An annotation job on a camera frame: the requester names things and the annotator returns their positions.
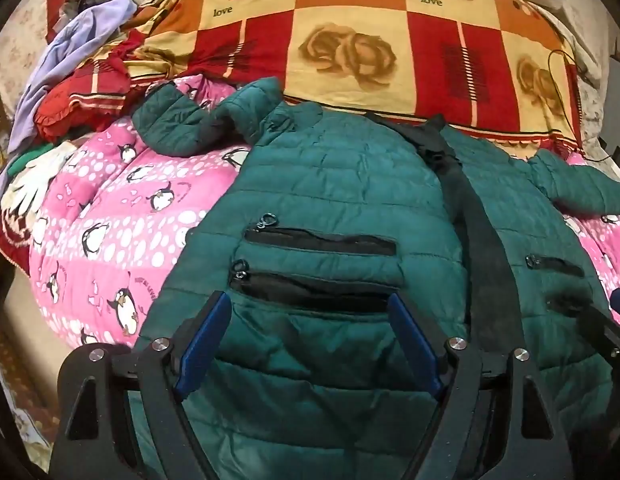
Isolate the red yellow rose print blanket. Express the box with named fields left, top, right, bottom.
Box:
left=32, top=0, right=586, bottom=157

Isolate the lavender cloth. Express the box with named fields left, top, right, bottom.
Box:
left=0, top=0, right=139, bottom=197

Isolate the black cable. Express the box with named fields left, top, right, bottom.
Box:
left=546, top=49, right=620, bottom=165

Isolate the green puffer jacket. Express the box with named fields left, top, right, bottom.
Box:
left=131, top=77, right=620, bottom=480

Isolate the white glove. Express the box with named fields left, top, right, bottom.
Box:
left=5, top=141, right=79, bottom=216

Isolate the pink penguin print blanket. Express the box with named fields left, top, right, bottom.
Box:
left=27, top=74, right=620, bottom=356

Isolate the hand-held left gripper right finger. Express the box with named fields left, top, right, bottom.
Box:
left=388, top=292, right=574, bottom=480

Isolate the small green cloth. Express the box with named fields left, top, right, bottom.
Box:
left=10, top=152, right=42, bottom=177

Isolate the dark red patterned cloth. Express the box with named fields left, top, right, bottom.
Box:
left=0, top=204, right=44, bottom=279

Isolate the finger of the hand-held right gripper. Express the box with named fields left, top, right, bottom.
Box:
left=578, top=287, right=620, bottom=377

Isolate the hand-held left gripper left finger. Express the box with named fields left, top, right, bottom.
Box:
left=50, top=291, right=233, bottom=480

